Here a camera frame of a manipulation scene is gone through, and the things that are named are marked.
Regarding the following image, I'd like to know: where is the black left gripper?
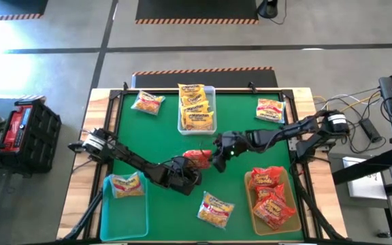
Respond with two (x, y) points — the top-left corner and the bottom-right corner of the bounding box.
(154, 154), (203, 195)

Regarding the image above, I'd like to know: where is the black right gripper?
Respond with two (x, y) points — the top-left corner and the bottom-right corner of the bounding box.
(212, 131), (251, 174)

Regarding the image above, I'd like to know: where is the spicy chicken noodle packet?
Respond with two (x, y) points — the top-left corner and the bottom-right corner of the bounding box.
(248, 165), (284, 190)
(255, 183), (285, 201)
(183, 149), (214, 170)
(252, 195), (297, 231)

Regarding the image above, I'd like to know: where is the creamy chicken ramen packet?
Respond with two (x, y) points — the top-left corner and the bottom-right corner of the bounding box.
(184, 111), (214, 132)
(178, 83), (206, 98)
(180, 92), (208, 106)
(180, 101), (210, 118)

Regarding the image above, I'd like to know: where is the green table mat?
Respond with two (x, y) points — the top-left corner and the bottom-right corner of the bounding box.
(112, 92), (304, 241)

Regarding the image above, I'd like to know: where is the clear plastic bin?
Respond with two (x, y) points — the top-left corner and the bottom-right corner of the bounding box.
(177, 85), (217, 136)

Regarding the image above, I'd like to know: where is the black striped-edge floor mat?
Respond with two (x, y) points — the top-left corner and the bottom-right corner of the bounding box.
(135, 0), (260, 25)
(131, 66), (279, 90)
(0, 0), (50, 22)

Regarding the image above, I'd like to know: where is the teal plastic bin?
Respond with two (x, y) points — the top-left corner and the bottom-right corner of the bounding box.
(99, 171), (150, 242)

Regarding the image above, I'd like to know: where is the cardboard box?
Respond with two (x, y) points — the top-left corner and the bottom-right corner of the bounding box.
(244, 167), (302, 236)

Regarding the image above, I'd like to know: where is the white board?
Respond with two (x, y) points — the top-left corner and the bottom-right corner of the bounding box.
(342, 156), (388, 201)

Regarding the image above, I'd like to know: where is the black and red toolbox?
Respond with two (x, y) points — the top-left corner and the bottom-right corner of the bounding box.
(10, 98), (63, 175)

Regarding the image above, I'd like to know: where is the black power brick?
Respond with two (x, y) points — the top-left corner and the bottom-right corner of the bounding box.
(358, 118), (384, 144)

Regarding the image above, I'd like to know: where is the black round stand base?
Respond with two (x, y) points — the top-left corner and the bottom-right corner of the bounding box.
(256, 0), (279, 19)

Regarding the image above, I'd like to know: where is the red tool case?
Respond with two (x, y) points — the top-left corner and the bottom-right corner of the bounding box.
(0, 103), (34, 148)

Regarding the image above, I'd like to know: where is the black aluminium table frame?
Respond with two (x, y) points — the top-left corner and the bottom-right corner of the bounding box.
(56, 81), (350, 244)

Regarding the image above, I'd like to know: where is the yellow cable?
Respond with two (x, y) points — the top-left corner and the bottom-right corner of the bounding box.
(313, 93), (382, 113)

